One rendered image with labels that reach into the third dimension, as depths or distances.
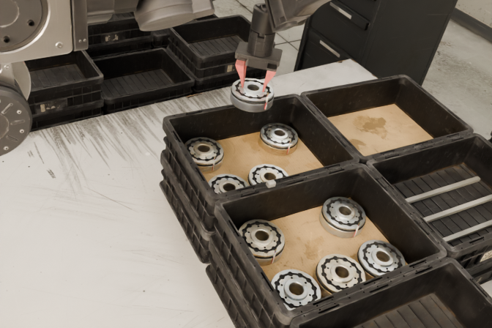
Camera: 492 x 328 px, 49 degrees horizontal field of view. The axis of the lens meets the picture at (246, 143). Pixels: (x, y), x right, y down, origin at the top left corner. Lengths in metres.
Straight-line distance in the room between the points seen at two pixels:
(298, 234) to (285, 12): 0.49
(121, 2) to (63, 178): 0.90
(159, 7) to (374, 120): 1.09
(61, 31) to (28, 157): 0.96
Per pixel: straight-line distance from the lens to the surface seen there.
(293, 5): 1.07
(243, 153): 1.40
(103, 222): 1.37
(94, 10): 0.63
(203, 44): 2.55
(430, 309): 1.21
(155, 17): 0.67
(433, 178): 1.53
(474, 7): 4.77
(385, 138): 1.59
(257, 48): 1.20
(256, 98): 1.26
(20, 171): 1.52
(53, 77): 2.26
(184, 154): 1.21
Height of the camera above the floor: 1.72
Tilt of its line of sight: 38 degrees down
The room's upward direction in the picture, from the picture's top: 11 degrees clockwise
